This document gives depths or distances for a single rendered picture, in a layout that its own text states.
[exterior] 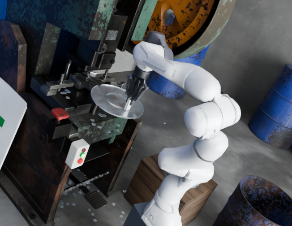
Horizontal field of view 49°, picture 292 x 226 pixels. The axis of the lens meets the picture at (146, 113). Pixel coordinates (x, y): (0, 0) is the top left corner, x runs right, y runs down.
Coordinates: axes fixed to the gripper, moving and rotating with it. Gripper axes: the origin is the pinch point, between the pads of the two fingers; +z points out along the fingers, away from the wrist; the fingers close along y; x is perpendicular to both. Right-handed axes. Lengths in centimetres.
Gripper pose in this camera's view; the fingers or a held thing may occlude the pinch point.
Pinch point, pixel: (129, 103)
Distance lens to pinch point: 160.6
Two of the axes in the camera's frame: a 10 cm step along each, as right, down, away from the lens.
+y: 7.2, 5.5, -4.3
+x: 6.0, -1.7, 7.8
